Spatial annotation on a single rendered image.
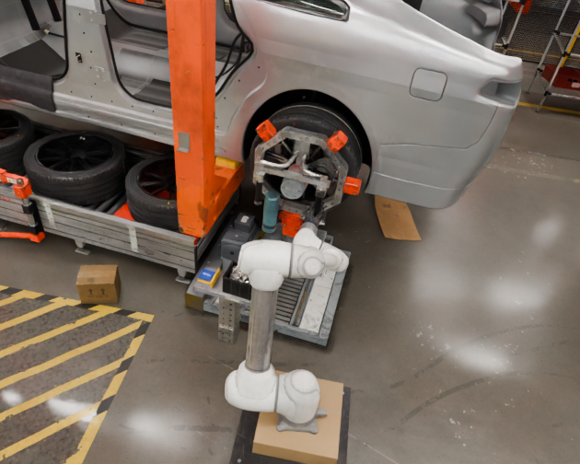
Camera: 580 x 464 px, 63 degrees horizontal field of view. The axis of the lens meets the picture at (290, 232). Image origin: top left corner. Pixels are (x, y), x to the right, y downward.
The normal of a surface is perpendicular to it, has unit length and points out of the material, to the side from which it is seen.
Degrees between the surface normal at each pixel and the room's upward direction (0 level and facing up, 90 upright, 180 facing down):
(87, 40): 89
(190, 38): 90
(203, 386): 0
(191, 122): 90
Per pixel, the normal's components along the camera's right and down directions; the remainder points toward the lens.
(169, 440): 0.11, -0.76
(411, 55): -0.25, 0.46
